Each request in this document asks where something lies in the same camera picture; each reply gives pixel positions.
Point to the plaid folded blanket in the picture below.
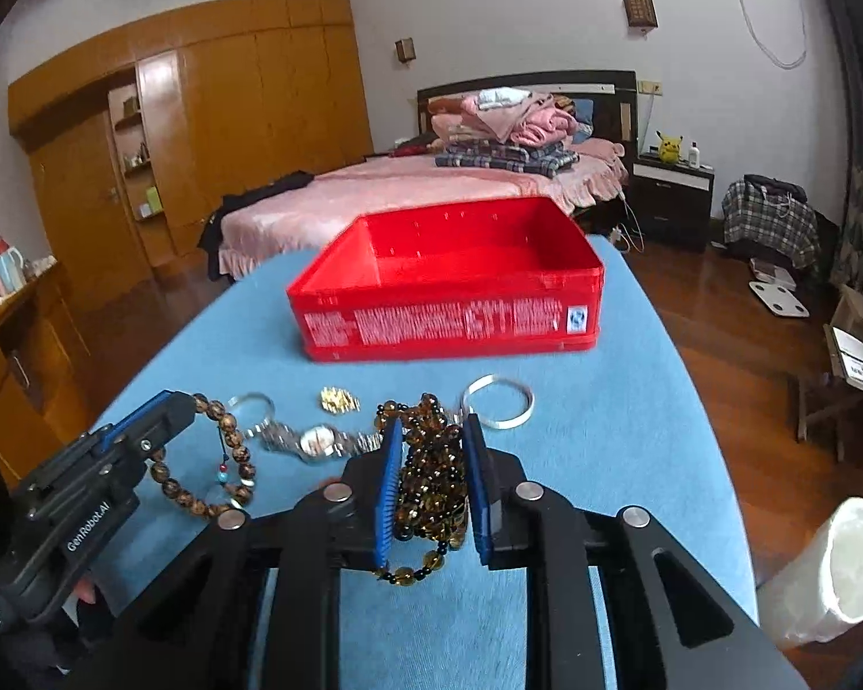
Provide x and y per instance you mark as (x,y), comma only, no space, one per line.
(503,157)

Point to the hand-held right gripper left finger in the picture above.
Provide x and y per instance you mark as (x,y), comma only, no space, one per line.
(390,496)

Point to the silver bangle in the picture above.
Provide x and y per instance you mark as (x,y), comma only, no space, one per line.
(518,418)

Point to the wooden dresser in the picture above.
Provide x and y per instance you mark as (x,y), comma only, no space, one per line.
(29,374)

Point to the dark red garment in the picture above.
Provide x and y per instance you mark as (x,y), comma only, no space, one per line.
(411,147)

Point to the white bottle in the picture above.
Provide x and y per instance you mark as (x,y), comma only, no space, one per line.
(693,157)

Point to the green box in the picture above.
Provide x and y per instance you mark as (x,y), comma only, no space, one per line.
(154,201)

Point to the black garment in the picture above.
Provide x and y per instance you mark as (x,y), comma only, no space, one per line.
(259,194)

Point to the bed with pink bedspread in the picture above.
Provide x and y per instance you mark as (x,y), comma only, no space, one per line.
(403,194)

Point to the yellow plush toy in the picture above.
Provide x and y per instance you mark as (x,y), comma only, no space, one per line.
(669,149)

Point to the white flat box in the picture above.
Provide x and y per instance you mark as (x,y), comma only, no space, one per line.
(773,272)

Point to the white bathroom scale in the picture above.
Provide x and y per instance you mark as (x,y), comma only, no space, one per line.
(780,300)

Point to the white printed box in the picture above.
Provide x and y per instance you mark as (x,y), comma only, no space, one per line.
(856,359)

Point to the large wooden wall lamp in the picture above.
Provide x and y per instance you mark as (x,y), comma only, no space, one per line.
(640,12)

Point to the silver wristwatch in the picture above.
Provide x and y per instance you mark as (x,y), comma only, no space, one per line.
(316,440)

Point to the gold brooch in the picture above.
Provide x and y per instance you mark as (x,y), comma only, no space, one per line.
(339,400)

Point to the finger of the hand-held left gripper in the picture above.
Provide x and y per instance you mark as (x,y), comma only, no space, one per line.
(147,413)
(162,435)

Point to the wooden wardrobe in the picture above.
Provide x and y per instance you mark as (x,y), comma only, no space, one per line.
(259,86)

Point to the light blue kettle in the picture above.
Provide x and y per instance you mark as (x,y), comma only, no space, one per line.
(8,274)

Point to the small wooden wall lamp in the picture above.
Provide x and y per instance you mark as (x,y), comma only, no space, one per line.
(404,50)

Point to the black and white nightstand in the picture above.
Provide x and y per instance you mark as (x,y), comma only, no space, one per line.
(672,201)

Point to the pink pillow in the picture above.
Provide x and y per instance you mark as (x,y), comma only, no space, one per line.
(600,149)

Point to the wooden stool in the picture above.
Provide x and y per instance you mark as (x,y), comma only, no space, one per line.
(820,402)

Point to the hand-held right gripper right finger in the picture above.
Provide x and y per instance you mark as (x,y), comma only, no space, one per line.
(478,496)

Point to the pile of pink folded clothes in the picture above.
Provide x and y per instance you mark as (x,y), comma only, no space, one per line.
(525,126)

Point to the blue pillow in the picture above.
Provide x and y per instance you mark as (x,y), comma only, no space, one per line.
(582,122)

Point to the plaid bag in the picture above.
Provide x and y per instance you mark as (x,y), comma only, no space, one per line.
(769,223)

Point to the person's left hand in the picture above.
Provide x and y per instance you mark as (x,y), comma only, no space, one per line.
(86,591)

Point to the red plastic box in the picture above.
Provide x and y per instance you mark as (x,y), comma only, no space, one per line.
(439,323)

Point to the white folded garment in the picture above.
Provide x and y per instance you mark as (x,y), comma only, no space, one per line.
(502,97)

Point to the wall socket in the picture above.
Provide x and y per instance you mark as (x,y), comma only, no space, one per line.
(650,87)

